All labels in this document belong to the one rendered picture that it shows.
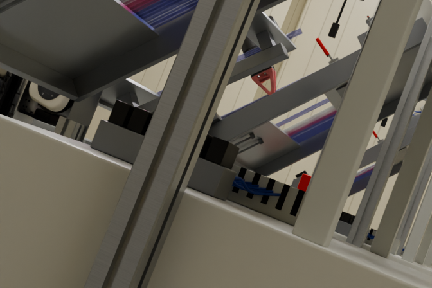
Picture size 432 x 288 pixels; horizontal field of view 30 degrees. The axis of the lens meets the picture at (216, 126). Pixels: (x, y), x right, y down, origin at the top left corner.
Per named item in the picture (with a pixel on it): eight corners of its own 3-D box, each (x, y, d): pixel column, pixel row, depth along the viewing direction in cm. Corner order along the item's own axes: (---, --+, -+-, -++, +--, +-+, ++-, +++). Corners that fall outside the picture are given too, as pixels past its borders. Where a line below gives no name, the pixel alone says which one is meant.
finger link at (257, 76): (287, 94, 237) (274, 66, 239) (281, 89, 230) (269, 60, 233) (266, 104, 238) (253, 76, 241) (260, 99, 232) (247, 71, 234)
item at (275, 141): (200, 146, 228) (195, 136, 229) (254, 173, 290) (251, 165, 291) (259, 116, 224) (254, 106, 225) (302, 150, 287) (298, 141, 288)
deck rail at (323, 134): (254, 180, 290) (248, 166, 291) (256, 181, 292) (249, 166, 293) (438, 90, 277) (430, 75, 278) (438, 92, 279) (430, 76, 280)
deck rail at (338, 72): (197, 155, 225) (189, 135, 227) (199, 156, 227) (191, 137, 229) (432, 36, 213) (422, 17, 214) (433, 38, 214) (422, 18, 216)
